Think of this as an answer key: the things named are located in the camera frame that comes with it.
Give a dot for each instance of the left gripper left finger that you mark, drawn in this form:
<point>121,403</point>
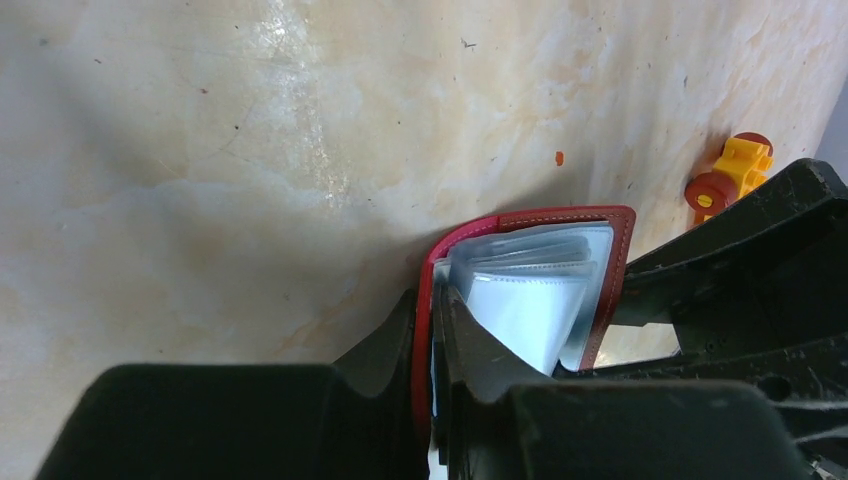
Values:
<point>350,419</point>

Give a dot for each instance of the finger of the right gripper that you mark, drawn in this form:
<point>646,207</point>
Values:
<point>758,295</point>

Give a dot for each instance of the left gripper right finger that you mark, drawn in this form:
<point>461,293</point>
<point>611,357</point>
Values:
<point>502,419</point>

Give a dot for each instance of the red card holder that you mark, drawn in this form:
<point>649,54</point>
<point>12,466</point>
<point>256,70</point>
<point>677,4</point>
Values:
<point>543,282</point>

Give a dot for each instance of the yellow toy brick car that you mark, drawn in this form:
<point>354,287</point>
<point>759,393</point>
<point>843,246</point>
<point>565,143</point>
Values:
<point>742,167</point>

